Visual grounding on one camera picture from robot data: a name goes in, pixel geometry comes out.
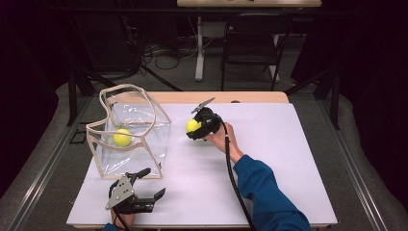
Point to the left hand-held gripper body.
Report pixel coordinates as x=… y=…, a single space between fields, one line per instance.
x=121 y=194

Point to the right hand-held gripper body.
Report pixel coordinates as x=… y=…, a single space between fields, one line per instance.
x=210 y=123

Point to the yellow tennis ball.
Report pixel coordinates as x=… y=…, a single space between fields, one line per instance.
x=192 y=125
x=122 y=137

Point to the clear bag with beige trim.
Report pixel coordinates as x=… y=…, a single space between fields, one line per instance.
x=144 y=154

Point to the person's right hand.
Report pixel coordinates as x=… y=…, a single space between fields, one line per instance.
x=224 y=141

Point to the person's left hand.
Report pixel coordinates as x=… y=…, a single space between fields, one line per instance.
x=125 y=219

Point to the light wooden table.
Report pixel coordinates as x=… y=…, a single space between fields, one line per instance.
x=179 y=97

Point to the background desk with white legs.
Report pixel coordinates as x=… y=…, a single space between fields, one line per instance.
x=199 y=57

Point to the white table mat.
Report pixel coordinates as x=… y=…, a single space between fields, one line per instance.
x=288 y=144

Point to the black folding chair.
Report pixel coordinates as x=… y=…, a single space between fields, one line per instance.
x=250 y=48

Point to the black metal stand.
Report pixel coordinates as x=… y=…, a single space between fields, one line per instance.
x=335 y=102
x=72 y=96

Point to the small black floor frame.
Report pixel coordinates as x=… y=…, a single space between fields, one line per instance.
x=74 y=141

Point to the grey metal floor rail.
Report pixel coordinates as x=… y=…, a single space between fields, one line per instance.
x=349 y=160
x=51 y=160

